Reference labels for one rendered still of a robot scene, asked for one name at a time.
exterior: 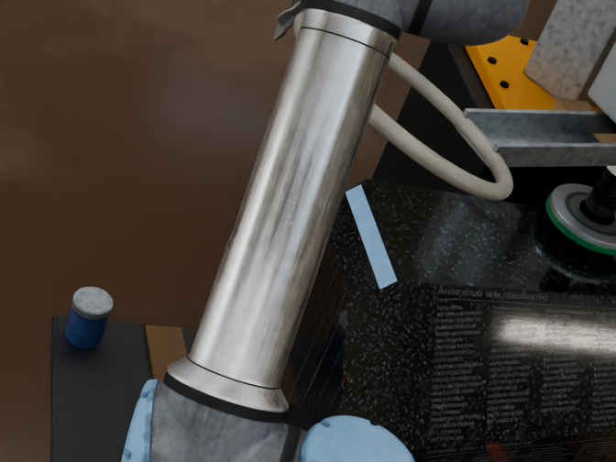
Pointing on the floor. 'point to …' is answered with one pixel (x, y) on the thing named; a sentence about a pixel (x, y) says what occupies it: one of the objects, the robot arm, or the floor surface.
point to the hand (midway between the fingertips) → (291, 45)
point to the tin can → (88, 317)
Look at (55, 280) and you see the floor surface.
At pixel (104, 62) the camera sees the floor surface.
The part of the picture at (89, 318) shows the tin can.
